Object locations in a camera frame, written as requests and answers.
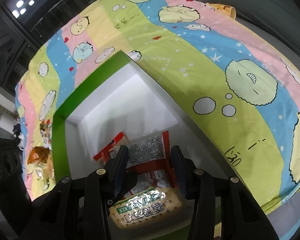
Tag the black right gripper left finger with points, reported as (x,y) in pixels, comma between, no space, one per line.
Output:
(102,189)

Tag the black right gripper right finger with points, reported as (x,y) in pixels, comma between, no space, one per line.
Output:
(198,185)

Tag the soda cracker pack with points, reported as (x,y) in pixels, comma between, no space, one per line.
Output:
(146,207)

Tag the red snack packet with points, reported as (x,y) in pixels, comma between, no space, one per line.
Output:
(150,160)

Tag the orange sunflower seed bag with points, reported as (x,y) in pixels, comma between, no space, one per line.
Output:
(41,157)

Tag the dark foil candy wrapper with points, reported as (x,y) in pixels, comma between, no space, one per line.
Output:
(46,133)

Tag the orange white packet in box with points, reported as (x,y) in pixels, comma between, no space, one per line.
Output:
(109,150)

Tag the clear yellow-green snack packet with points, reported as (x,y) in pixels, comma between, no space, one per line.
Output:
(46,175)

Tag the green white cardboard box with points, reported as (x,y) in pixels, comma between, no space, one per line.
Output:
(119,96)

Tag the colourful cartoon striped bedsheet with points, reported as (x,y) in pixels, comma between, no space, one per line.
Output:
(242,92)

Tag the black white clothes pile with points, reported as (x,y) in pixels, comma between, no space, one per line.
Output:
(19,137)

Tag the yellow cup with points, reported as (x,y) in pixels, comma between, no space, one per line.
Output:
(225,9)

